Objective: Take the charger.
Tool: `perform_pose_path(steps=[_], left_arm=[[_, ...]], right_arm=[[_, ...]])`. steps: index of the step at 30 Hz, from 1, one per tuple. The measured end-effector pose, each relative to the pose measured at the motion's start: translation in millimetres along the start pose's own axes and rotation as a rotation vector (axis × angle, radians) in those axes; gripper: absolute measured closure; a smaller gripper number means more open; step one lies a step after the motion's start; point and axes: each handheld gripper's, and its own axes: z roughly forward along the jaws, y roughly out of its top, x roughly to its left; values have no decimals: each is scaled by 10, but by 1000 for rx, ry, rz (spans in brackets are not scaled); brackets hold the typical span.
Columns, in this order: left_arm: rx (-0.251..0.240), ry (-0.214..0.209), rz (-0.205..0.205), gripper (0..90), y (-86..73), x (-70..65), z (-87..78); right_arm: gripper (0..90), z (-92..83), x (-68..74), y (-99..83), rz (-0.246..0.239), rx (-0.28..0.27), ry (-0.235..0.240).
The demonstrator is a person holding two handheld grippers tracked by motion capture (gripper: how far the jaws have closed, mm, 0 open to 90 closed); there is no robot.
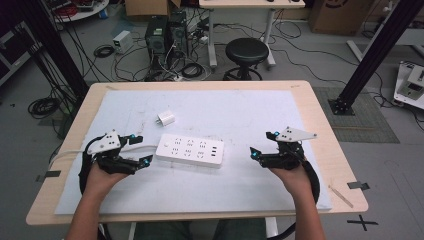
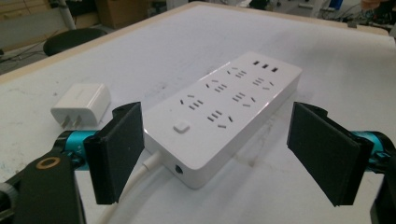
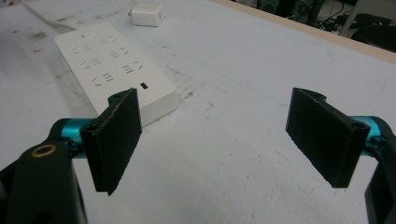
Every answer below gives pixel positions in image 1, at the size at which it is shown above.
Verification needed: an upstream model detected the white flat device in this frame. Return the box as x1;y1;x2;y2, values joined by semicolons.
393;60;424;111

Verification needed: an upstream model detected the black tape piece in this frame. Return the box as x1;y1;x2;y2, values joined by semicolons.
346;181;371;191
35;170;62;183

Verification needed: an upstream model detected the person's right hand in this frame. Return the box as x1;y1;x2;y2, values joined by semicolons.
269;165;315;202

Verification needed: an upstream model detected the white table mat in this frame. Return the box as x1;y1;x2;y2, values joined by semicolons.
54;88;333;216

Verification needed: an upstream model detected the round white table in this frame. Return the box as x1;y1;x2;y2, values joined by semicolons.
42;0;110;23

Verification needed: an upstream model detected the black tape cross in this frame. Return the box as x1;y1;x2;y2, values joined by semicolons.
346;214;380;232

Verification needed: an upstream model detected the grey floor mat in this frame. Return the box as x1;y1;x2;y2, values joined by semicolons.
312;86;401;145

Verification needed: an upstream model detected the white-legged desk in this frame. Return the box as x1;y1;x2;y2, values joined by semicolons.
198;0;306;70

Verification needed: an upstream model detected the light wooden table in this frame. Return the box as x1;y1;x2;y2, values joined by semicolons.
25;79;370;226

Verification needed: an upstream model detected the black computer tower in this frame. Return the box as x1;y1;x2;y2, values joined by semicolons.
144;15;170;72
167;11;190;58

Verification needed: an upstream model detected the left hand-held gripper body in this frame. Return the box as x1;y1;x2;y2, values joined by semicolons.
87;130;141;175

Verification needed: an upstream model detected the thin wooden stick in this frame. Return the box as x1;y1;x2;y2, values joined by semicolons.
327;185;355;209

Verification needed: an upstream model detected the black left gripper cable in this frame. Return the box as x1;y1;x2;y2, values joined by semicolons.
78;135;103;198

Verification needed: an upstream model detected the white power supply box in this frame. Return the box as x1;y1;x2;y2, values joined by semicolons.
112;30;135;55

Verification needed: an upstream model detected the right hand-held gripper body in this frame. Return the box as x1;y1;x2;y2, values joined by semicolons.
259;126;318;169

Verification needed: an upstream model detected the white charger plug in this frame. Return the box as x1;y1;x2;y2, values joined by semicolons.
155;110;177;127

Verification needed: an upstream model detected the black metal stand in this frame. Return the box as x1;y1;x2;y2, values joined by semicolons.
327;0;424;116
13;0;90;101

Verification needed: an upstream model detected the person's left hand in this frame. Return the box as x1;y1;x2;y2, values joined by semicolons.
82;163;130;198

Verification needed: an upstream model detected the black round stool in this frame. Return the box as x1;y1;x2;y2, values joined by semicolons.
222;37;270;82

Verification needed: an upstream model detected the coiled black cable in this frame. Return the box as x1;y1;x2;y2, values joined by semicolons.
93;44;116;59
27;97;62;120
181;62;205;80

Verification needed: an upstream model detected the large brown cardboard box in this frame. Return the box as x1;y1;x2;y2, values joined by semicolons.
307;0;375;36

